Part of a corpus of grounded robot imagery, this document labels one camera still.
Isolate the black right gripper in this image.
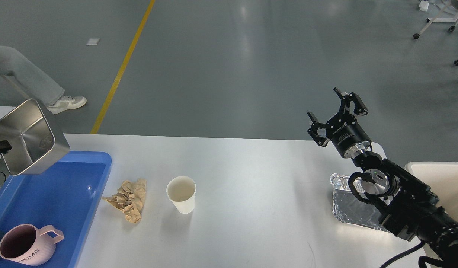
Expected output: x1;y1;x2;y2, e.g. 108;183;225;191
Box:
307;87;372;158

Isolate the square steel container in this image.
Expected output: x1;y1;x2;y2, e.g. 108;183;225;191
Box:
0;99;70;175

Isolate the aluminium foil tray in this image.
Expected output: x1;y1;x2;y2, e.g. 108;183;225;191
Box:
330;173;388;232

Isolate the pink mug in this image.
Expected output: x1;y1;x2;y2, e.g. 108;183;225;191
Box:
0;224;64;266

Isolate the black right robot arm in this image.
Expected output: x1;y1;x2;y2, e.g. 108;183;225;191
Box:
307;88;458;268

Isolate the blue plastic tray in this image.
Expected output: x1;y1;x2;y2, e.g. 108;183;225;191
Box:
0;151;112;268

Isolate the person in grey trousers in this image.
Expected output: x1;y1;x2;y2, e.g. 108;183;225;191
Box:
0;46;87;114

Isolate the white bin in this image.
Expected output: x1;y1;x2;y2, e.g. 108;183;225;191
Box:
404;162;458;221

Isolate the crumpled brown paper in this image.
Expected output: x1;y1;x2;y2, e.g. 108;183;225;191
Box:
101;178;147;224

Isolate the white paper cup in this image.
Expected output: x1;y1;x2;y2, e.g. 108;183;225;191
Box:
166;175;197;215

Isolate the white wheeled frame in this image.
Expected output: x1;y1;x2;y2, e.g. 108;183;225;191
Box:
413;0;458;40

